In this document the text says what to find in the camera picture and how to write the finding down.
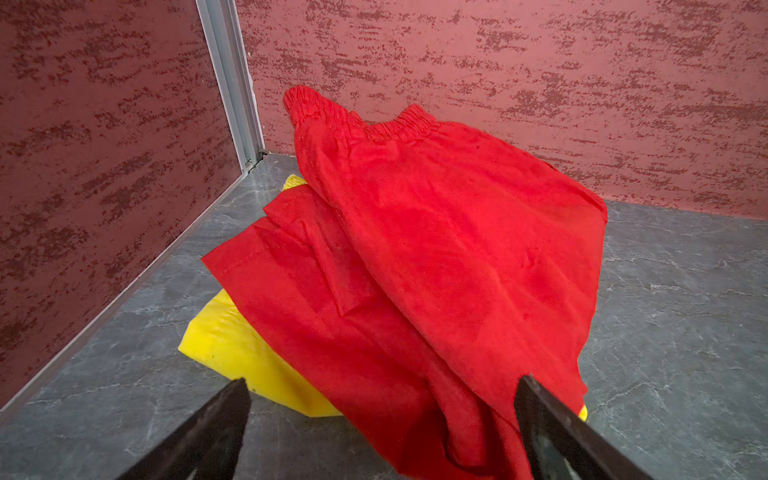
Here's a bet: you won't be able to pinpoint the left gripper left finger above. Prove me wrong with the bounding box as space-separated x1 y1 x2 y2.
120 379 251 480

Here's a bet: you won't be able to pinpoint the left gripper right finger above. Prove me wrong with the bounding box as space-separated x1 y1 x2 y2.
514 375 652 480

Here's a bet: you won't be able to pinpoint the yellow shorts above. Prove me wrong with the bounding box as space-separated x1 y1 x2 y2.
179 176 605 425

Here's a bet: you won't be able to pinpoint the red shorts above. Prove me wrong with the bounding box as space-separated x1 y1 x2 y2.
204 86 608 479

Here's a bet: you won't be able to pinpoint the left corner aluminium profile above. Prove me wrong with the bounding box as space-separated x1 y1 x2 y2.
196 0 267 175

